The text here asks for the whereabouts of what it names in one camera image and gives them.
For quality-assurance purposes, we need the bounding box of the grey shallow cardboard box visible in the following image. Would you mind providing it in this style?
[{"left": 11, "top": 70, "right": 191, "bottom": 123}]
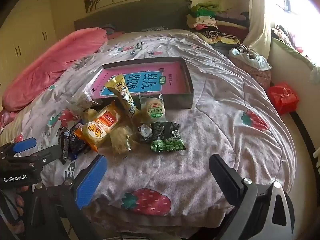
[{"left": 92, "top": 57, "right": 195, "bottom": 109}]

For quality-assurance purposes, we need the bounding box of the small dark candy wrapper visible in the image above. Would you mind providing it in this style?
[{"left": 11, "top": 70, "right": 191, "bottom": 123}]
[{"left": 58, "top": 127, "right": 71, "bottom": 160}]

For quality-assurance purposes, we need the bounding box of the person's left hand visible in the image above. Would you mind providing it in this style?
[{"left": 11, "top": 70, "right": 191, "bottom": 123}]
[{"left": 14, "top": 184, "right": 29, "bottom": 217}]

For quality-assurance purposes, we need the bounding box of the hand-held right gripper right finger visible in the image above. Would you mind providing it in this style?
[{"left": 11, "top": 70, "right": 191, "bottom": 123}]
[{"left": 209, "top": 154, "right": 296, "bottom": 240}]

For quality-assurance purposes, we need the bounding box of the red plastic bag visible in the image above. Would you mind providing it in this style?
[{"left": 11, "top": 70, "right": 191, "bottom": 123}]
[{"left": 267, "top": 82, "right": 300, "bottom": 116}]

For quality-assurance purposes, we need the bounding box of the clear packet with red snack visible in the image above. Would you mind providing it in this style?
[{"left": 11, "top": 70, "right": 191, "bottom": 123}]
[{"left": 68, "top": 88, "right": 101, "bottom": 118}]

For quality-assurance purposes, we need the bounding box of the pink quilt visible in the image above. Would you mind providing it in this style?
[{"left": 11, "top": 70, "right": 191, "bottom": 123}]
[{"left": 2, "top": 27, "right": 108, "bottom": 112}]

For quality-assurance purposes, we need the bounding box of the orange rice cracker packet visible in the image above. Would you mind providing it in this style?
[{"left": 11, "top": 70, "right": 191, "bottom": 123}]
[{"left": 74, "top": 101, "right": 123, "bottom": 153}]

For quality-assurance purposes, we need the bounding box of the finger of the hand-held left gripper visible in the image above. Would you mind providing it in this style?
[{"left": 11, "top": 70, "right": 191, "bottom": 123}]
[
  {"left": 29, "top": 145, "right": 63, "bottom": 167},
  {"left": 0, "top": 137, "right": 37, "bottom": 156}
]

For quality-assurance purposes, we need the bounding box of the clear pale cracker packet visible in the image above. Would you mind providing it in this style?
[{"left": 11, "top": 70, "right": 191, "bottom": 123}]
[{"left": 109, "top": 124, "right": 133, "bottom": 156}]

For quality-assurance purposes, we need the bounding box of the round biscuit packet green label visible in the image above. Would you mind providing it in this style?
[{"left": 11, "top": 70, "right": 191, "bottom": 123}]
[{"left": 138, "top": 93, "right": 167, "bottom": 121}]

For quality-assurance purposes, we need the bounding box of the clothes heap on windowsill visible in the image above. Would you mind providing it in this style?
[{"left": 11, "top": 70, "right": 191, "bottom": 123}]
[{"left": 271, "top": 24, "right": 313, "bottom": 58}]

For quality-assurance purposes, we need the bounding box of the pile of folded clothes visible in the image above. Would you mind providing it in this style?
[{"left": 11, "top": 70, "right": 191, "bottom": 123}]
[{"left": 186, "top": 1, "right": 251, "bottom": 46}]

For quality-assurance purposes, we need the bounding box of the cream wardrobe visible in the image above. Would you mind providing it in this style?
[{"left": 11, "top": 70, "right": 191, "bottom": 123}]
[{"left": 0, "top": 0, "right": 58, "bottom": 85}]

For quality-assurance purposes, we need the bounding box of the green peas packet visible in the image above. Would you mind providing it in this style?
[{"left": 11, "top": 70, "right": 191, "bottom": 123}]
[{"left": 149, "top": 121, "right": 187, "bottom": 153}]

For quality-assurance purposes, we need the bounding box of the grey bed headboard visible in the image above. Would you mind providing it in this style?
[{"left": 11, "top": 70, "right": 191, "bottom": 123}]
[{"left": 74, "top": 0, "right": 192, "bottom": 35}]

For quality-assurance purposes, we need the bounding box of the pink book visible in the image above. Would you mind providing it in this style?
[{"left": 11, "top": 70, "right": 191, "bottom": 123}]
[{"left": 94, "top": 61, "right": 192, "bottom": 98}]

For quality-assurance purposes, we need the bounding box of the yellow cone snack packet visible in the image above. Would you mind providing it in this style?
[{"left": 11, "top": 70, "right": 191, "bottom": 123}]
[{"left": 104, "top": 74, "right": 140, "bottom": 121}]

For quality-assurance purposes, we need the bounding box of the strawberry printed blanket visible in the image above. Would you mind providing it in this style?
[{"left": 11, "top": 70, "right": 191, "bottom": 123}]
[{"left": 0, "top": 29, "right": 297, "bottom": 218}]

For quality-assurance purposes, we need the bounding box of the dark chocolate cake packet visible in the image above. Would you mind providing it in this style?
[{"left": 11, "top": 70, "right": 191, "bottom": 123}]
[{"left": 136, "top": 122, "right": 154, "bottom": 145}]

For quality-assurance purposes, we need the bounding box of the blue snack bar packet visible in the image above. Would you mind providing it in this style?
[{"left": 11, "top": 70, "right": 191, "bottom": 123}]
[{"left": 67, "top": 124, "right": 91, "bottom": 161}]

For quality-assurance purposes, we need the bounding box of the cream curtain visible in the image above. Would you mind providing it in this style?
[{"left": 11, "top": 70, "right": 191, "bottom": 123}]
[{"left": 242, "top": 0, "right": 278, "bottom": 53}]

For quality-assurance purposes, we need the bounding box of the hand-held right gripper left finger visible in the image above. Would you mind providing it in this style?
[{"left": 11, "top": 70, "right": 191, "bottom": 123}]
[{"left": 24, "top": 154, "right": 108, "bottom": 240}]

